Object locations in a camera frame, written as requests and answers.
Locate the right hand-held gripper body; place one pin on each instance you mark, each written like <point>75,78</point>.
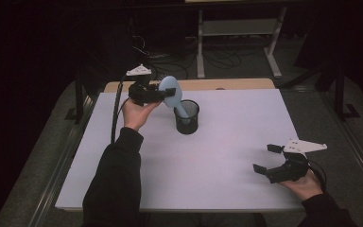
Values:
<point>288,170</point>

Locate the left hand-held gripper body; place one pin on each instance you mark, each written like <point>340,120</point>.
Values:
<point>141,93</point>

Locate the light blue hairbrush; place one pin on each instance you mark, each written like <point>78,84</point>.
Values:
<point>171,91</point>

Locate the black mesh pen cup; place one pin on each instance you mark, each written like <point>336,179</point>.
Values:
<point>187,124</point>

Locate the person's left hand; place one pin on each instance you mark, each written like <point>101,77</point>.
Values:
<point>137,115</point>

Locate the person's right hand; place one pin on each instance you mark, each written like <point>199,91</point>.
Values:
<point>305,187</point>

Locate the white table cover sheet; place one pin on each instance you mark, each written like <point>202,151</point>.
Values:
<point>217,157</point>

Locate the black metal stand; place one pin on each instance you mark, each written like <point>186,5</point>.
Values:
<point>340,94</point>
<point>78,97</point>

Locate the white metal desk frame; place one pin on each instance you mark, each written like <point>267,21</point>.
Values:
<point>239,26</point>

